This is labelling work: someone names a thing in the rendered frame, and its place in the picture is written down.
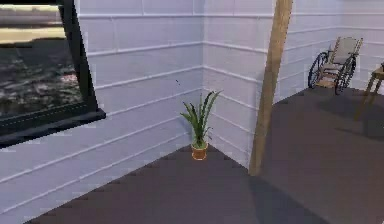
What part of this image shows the black framed window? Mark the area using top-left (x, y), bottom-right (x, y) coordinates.
top-left (0, 0), bottom-right (107, 149)

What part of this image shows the green plant in orange pot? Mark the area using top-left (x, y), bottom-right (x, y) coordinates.
top-left (179, 90), bottom-right (224, 162)

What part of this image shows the wooden wheelchair with black wheels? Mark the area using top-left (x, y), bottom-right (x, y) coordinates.
top-left (307, 36), bottom-right (365, 96)

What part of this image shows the wooden door frame post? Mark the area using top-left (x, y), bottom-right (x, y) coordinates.
top-left (248, 0), bottom-right (294, 177)

